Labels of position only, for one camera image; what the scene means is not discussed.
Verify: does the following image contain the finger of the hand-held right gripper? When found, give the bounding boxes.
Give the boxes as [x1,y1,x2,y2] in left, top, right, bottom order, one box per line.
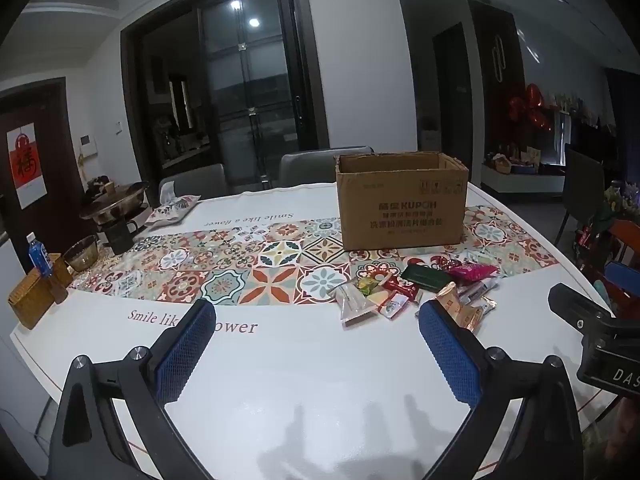
[547,284,617,336]

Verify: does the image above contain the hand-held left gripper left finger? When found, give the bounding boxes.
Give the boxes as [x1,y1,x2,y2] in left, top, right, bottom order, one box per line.
[44,299,218,480]

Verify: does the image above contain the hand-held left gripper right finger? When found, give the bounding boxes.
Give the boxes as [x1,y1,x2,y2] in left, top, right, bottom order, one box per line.
[417,300,586,480]

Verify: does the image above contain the pink snack packet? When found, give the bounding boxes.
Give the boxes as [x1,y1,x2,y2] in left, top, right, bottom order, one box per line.
[445,262,501,283]

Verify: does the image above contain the brown cardboard box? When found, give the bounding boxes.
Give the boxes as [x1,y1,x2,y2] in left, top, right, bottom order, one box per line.
[334,151,470,251]

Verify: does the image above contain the tan snack packet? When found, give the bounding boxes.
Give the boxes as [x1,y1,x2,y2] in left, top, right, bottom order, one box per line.
[434,282,482,333]

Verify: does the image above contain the gold foil candy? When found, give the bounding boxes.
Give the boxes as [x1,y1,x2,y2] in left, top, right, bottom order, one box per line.
[467,297,498,333]

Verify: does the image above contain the small white red packet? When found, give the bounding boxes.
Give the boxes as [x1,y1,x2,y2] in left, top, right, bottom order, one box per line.
[375,292,409,319]

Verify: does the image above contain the dark green snack packet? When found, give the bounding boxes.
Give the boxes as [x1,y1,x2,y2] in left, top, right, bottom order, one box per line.
[402,265,453,291]

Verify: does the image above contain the red snack packet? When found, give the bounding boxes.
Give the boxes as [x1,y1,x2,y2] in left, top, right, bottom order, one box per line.
[384,276,420,297]

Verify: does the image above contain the wooden chair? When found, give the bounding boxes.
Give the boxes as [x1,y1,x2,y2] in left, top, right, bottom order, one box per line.
[607,219,640,266]

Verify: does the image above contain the clear plastic snack packet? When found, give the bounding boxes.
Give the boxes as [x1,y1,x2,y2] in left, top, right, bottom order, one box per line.
[334,282,376,329]

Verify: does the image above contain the flower bouquet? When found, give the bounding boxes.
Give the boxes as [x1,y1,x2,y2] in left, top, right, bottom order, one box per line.
[602,182,640,221]

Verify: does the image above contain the dark side chair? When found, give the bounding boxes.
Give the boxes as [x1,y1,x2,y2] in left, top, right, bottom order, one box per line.
[555,145,606,241]

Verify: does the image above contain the black mug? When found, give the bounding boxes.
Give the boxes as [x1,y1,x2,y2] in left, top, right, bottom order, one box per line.
[102,217,146,256]

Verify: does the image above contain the white sideboard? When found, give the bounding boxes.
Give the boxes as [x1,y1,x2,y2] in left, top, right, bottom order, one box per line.
[481,162,568,196]

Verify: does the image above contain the glass bowl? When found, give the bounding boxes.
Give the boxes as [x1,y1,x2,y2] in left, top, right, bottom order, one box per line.
[64,235,100,272]

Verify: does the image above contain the woven basket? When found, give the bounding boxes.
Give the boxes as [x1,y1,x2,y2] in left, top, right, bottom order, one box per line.
[7,253,75,330]

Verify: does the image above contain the metal hot pot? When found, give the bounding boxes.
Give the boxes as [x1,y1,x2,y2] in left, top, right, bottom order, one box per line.
[80,181,151,226]

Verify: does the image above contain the small grey dining chair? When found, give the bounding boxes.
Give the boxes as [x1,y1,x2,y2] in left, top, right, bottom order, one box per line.
[159,163,227,202]

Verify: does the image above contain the blue water bottle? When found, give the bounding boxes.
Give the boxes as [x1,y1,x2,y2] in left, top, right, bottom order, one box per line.
[26,232,54,279]

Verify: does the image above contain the red balloons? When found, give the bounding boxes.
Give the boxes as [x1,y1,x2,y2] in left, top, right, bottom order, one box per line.
[509,84,556,133]

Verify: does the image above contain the wide grey dining chair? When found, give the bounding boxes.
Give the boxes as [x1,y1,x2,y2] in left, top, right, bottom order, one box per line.
[278,146,375,189]

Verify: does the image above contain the dark wardrobe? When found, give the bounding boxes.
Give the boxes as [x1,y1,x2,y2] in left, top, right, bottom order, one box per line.
[470,0,526,171]

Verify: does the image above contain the red character door poster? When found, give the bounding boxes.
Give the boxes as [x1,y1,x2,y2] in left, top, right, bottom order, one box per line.
[6,122,48,209]

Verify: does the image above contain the brown wooden door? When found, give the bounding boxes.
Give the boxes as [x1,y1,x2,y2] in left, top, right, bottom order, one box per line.
[0,77,81,271]

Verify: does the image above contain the dark glass sliding door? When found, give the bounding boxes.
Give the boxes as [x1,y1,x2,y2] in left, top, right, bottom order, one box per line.
[121,0,331,196]

